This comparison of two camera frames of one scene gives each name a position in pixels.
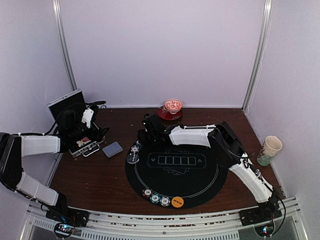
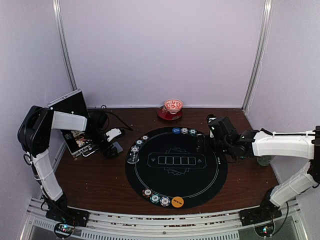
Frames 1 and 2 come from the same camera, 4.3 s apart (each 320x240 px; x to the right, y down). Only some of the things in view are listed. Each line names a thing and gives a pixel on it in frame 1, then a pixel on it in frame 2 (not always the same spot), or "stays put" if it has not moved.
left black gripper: (99, 135) to (108, 153)
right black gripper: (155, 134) to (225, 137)
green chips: (138, 143) stays put
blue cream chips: (134, 148) stays put
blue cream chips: (164, 201) stays put
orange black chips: (147, 192) stays put
